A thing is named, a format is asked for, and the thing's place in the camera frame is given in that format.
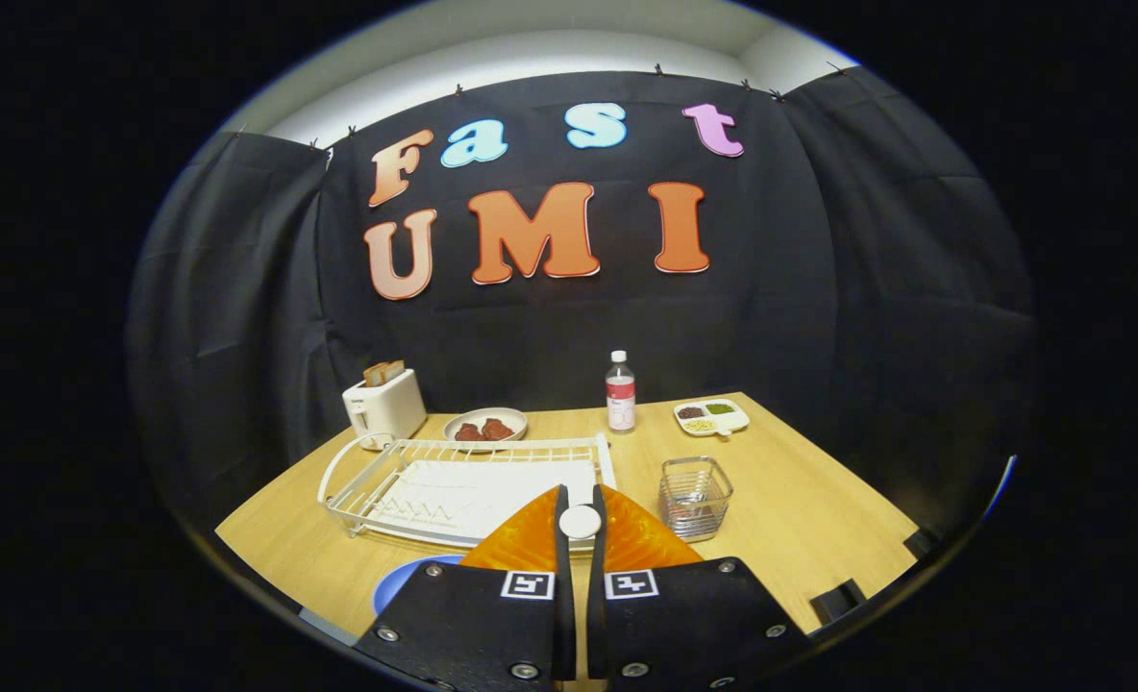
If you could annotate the clear plastic bottle red label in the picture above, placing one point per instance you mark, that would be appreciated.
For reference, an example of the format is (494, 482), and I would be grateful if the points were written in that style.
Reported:
(621, 399)

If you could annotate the white sectioned dish with beans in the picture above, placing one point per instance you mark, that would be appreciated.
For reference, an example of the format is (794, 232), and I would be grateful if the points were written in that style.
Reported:
(713, 418)

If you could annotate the white bowl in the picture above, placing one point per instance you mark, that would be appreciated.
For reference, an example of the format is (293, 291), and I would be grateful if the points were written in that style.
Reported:
(484, 415)

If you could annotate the blue and white spoon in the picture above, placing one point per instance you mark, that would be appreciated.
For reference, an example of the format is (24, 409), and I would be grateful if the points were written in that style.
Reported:
(580, 522)

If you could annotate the brown meat piece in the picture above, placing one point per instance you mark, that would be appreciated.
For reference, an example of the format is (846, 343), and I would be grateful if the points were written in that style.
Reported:
(468, 432)
(498, 430)

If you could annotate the blue plate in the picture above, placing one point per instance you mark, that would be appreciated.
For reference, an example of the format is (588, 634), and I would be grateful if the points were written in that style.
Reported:
(401, 581)

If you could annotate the black table edge bracket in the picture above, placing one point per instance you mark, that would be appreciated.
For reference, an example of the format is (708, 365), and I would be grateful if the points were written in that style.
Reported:
(920, 541)
(836, 601)

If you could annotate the white toaster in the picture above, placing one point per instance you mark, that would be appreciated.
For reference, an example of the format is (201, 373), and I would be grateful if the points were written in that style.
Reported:
(386, 408)

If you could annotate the toast slices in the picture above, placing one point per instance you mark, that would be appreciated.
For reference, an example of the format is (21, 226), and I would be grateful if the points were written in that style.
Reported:
(383, 373)

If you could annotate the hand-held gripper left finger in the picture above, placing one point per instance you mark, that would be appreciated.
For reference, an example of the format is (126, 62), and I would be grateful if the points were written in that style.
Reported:
(563, 615)

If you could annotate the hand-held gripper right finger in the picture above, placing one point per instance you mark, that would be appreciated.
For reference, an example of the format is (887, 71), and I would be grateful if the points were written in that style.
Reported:
(596, 615)

